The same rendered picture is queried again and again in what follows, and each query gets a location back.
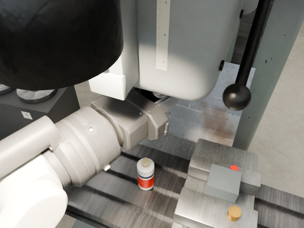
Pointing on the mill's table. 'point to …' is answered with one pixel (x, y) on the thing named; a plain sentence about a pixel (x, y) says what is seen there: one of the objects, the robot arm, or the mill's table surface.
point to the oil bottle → (145, 173)
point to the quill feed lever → (246, 63)
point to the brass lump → (234, 213)
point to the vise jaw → (210, 212)
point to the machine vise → (212, 150)
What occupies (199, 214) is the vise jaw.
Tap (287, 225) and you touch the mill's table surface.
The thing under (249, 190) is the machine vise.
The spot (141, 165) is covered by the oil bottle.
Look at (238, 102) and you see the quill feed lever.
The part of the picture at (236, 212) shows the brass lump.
